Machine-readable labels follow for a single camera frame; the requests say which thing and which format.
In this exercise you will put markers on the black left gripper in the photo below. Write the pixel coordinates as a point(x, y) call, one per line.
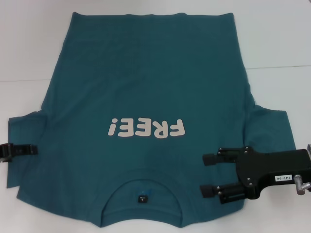
point(5, 152)

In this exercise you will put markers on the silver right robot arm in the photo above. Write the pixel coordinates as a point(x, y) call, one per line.
point(309, 155)

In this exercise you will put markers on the blue shirt with FREE print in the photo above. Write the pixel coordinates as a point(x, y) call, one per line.
point(150, 72)

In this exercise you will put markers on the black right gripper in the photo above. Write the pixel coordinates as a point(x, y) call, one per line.
point(267, 167)

